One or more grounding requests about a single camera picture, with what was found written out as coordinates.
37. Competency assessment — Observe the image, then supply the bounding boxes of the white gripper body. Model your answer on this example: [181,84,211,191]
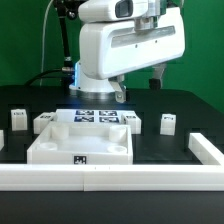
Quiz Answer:
[79,7,185,80]

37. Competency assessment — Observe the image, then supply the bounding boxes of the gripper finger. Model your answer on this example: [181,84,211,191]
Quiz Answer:
[109,75,126,103]
[149,63,167,90]

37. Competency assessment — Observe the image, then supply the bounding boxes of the white square tabletop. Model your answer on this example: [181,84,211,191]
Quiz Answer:
[27,122,133,165]

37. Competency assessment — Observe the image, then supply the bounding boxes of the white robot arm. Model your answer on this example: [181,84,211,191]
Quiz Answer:
[70,0,185,103]

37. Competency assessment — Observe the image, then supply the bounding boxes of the white block left edge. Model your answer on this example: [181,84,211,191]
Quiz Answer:
[0,130,4,151]

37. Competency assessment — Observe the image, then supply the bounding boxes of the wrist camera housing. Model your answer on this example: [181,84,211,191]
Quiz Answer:
[78,0,156,23]

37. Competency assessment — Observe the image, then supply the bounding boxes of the black cable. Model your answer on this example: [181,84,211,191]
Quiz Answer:
[23,67,75,87]

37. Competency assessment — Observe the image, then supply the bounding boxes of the black camera stand pole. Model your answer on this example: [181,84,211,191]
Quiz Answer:
[53,0,80,67]

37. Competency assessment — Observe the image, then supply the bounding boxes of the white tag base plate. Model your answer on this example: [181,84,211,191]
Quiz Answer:
[56,109,136,123]

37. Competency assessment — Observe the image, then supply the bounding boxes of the white cable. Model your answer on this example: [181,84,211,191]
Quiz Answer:
[39,0,55,78]

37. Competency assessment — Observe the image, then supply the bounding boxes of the white U-shaped obstacle wall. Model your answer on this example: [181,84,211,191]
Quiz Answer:
[0,133,224,191]

